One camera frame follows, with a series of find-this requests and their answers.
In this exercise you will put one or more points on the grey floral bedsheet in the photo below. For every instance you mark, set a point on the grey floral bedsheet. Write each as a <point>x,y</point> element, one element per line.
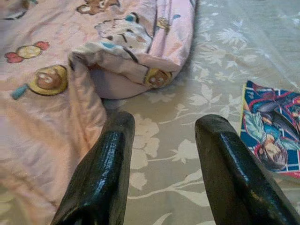
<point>175,105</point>

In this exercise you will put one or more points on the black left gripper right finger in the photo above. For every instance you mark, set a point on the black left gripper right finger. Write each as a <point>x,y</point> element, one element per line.
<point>229,182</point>

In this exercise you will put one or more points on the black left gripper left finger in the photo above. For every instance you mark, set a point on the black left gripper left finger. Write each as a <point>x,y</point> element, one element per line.
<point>103,182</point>

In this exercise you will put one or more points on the colourful comic book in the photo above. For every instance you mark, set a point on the colourful comic book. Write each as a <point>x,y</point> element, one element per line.
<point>269,131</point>

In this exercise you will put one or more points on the pink cartoon print blanket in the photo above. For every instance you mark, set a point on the pink cartoon print blanket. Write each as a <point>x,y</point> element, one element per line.
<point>35,117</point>

